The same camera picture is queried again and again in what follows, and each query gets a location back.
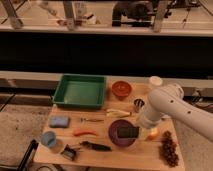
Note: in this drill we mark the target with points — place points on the black binder clip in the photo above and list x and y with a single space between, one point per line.
69 153

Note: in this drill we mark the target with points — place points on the green plastic tray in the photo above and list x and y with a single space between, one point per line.
80 91

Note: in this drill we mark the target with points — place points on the purple bowl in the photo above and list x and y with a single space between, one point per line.
112 133

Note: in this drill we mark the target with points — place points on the orange carrot toy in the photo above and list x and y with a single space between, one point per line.
83 132

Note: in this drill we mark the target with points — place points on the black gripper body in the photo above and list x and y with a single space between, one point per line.
128 132

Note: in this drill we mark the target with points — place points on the black stand bar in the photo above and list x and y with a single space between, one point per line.
32 146

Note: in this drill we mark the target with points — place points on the wooden cutting board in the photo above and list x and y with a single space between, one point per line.
141 155

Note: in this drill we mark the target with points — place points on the blue sponge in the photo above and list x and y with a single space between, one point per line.
58 121

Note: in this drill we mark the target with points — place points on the small metal cup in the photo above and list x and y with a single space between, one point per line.
138 104

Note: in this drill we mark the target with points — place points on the black marker tool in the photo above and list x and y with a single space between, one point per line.
95 146

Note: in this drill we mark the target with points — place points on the orange fruit toy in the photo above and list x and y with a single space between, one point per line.
153 134

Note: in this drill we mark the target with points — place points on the orange red bowl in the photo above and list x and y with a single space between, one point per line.
121 89

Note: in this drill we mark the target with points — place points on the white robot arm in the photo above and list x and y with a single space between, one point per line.
167 99

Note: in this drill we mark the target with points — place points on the small brown stick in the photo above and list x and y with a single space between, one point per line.
91 120

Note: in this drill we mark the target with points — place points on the brown grape bunch toy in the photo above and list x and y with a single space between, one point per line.
168 149

